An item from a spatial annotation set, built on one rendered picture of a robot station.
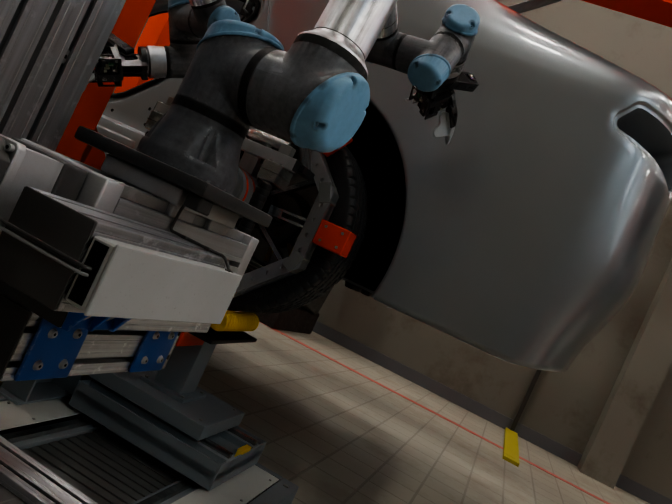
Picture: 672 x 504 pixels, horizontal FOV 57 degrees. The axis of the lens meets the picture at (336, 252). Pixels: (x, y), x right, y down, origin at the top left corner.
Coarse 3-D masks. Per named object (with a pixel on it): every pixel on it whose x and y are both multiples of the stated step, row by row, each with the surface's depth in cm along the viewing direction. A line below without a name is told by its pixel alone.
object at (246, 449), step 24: (96, 384) 183; (96, 408) 176; (120, 408) 175; (120, 432) 174; (144, 432) 172; (168, 432) 176; (240, 432) 194; (168, 456) 169; (192, 456) 168; (216, 456) 172; (240, 456) 179; (192, 480) 167; (216, 480) 167
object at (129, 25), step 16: (128, 0) 160; (144, 0) 165; (128, 16) 162; (144, 16) 167; (112, 32) 159; (128, 32) 164; (96, 96) 164; (80, 112) 161; (96, 112) 166; (64, 144) 160; (80, 144) 166; (80, 160) 168
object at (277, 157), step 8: (160, 104) 160; (160, 112) 159; (248, 144) 152; (256, 144) 152; (248, 152) 153; (256, 152) 152; (264, 152) 151; (272, 152) 150; (272, 160) 150; (280, 160) 150; (288, 160) 149; (296, 160) 149; (288, 168) 149; (296, 168) 150
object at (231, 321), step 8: (232, 312) 176; (240, 312) 183; (248, 312) 191; (224, 320) 169; (232, 320) 172; (240, 320) 178; (248, 320) 184; (256, 320) 190; (216, 328) 169; (224, 328) 169; (232, 328) 174; (240, 328) 180; (248, 328) 186
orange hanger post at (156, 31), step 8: (152, 16) 473; (160, 16) 472; (168, 16) 470; (152, 24) 473; (160, 24) 471; (168, 24) 474; (144, 32) 473; (152, 32) 472; (160, 32) 470; (168, 32) 477; (144, 40) 473; (152, 40) 471; (160, 40) 473; (168, 40) 481; (136, 48) 473; (128, 80) 471; (136, 80) 470; (144, 80) 475; (120, 88) 472; (128, 88) 471
